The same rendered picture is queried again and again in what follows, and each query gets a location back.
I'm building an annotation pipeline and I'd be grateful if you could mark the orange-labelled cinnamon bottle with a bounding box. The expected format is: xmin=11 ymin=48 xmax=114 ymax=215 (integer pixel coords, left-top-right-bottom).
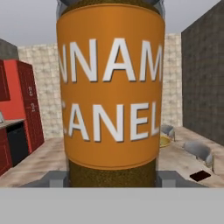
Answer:
xmin=55 ymin=0 xmax=166 ymax=188

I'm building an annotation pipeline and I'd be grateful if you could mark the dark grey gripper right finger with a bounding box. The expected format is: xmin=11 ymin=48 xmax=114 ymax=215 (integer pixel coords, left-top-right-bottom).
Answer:
xmin=155 ymin=170 xmax=208 ymax=188

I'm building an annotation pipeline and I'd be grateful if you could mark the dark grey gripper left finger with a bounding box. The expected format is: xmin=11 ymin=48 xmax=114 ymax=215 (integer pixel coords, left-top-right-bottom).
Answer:
xmin=19 ymin=170 xmax=70 ymax=188

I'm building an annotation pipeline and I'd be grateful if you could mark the red kitchen cabinet run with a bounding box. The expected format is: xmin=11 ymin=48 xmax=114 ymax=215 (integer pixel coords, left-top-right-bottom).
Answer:
xmin=0 ymin=59 xmax=46 ymax=177

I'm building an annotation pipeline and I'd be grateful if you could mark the black dishwasher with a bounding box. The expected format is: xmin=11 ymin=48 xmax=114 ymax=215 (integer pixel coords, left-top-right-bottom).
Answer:
xmin=6 ymin=122 xmax=30 ymax=168

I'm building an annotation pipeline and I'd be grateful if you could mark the yellow plate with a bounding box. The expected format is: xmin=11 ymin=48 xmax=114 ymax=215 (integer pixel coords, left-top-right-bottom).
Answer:
xmin=159 ymin=135 xmax=172 ymax=149

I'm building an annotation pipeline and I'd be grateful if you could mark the dark brown chocolate bar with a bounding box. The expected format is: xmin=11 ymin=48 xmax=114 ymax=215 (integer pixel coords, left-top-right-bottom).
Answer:
xmin=189 ymin=170 xmax=212 ymax=183

